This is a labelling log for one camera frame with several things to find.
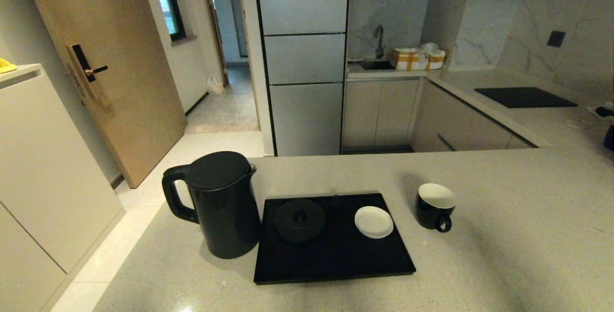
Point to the white plastic bag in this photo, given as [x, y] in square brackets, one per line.
[215, 84]

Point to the white saucer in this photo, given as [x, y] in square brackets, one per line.
[373, 222]

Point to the beige cabinet under sink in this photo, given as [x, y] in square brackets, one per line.
[379, 110]

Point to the light wooden door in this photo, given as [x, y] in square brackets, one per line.
[124, 62]

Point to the beige cabinet under cooktop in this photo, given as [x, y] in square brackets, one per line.
[465, 125]

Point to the cardboard box with yellow tape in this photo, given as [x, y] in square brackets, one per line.
[407, 59]

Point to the black cup white inside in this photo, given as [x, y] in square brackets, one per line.
[431, 211]

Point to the black wall socket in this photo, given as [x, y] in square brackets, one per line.
[556, 39]

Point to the dark framed window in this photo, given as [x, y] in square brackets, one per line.
[171, 0]

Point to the wooden door frame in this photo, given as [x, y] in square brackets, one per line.
[217, 29]

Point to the black electric kettle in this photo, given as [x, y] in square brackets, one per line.
[225, 211]

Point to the grey refrigerator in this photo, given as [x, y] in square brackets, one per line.
[304, 57]

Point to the dark round object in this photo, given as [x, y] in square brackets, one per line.
[610, 138]

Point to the white crumpled bag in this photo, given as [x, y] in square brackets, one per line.
[430, 47]

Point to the black rectangular serving tray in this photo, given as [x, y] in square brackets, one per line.
[336, 264]

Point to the white storage cabinet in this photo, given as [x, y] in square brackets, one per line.
[43, 168]

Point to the black induction cooktop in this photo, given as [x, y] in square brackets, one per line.
[525, 97]

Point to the yellow object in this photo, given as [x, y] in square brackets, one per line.
[5, 66]

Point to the dark kitchen sink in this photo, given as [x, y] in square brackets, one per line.
[376, 65]

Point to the metal kitchen faucet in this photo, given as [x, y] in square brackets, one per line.
[379, 39]

